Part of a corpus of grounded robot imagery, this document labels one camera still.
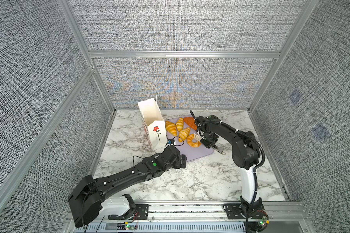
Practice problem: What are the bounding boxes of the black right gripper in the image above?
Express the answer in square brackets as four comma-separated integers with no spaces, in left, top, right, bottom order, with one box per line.
[199,132,217,149]

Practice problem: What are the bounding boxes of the white steel food tongs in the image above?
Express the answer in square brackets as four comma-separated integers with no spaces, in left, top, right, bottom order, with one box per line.
[193,133,226,155]

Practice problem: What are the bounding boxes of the orange triangular pastry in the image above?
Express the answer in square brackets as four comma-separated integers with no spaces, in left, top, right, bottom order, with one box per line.
[183,116,197,131]

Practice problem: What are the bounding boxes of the ring shaped braided bread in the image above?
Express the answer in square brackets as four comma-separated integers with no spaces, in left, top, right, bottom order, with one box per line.
[187,134,201,148]

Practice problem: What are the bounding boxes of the golden croissant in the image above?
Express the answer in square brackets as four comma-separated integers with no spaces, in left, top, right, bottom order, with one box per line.
[178,127,191,142]

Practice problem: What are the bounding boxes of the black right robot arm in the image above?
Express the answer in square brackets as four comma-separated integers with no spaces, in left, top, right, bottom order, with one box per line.
[194,115,265,214]

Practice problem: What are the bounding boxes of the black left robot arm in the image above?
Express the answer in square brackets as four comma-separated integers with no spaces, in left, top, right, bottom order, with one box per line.
[68,146,187,228]

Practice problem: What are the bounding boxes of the small golden bread roll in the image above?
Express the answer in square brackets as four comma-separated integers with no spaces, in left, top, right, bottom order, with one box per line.
[176,117,184,132]

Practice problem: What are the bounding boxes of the lilac plastic tray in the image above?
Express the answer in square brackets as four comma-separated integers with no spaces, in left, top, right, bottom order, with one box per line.
[166,122,214,161]

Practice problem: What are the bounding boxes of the striped croissant far left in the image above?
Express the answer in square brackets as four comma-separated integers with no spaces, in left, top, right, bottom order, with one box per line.
[165,121,178,136]

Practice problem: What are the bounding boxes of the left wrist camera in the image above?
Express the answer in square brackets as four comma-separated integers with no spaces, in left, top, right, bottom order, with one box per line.
[166,138,176,146]

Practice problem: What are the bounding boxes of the black corrugated cable conduit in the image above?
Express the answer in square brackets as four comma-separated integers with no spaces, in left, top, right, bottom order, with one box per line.
[189,109,266,233]

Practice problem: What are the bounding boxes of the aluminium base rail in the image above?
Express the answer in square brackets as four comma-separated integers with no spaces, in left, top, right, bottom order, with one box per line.
[61,197,315,233]

